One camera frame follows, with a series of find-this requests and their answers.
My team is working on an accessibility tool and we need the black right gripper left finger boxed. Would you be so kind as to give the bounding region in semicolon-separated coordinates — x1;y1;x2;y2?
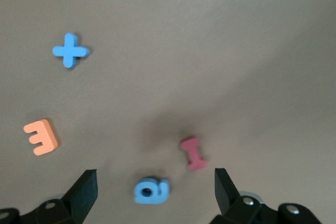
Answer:
0;168;99;224

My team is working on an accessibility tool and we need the blue foam letter X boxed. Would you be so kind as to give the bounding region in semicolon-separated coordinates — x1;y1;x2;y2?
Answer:
51;33;91;69

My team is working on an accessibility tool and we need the orange foam letter E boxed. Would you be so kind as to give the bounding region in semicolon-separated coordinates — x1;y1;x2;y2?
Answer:
23;118;59;156

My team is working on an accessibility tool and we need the blue foam letter P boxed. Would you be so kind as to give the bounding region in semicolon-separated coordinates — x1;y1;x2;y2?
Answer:
133;177;170;205

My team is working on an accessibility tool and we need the brown table cover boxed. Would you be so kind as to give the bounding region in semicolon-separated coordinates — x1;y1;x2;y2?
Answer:
0;0;336;224

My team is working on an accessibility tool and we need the red foam letter I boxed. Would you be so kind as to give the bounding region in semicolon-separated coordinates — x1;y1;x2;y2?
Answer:
180;136;208;172

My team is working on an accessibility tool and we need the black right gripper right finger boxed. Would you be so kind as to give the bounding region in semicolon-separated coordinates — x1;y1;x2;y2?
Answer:
211;167;322;224

